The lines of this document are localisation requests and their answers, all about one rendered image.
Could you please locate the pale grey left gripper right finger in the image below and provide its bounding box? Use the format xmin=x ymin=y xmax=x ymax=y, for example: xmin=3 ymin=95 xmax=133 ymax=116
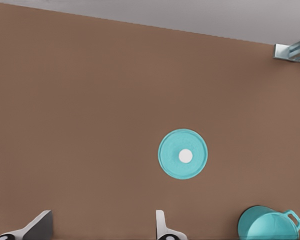
xmin=155 ymin=209 xmax=188 ymax=240

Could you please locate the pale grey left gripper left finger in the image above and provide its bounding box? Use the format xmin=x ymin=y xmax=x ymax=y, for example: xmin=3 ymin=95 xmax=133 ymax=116
xmin=0 ymin=209 xmax=53 ymax=240

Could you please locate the teal pot lid white knob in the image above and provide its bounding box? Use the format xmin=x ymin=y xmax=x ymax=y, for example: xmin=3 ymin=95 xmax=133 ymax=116
xmin=157 ymin=128 xmax=209 ymax=180

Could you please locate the teal pot with handles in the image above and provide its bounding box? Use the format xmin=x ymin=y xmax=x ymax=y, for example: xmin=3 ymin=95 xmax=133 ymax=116
xmin=237 ymin=205 xmax=300 ymax=240

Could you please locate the silver frame post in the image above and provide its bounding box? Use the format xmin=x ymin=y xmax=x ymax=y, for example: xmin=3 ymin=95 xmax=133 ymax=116
xmin=272 ymin=35 xmax=300 ymax=63

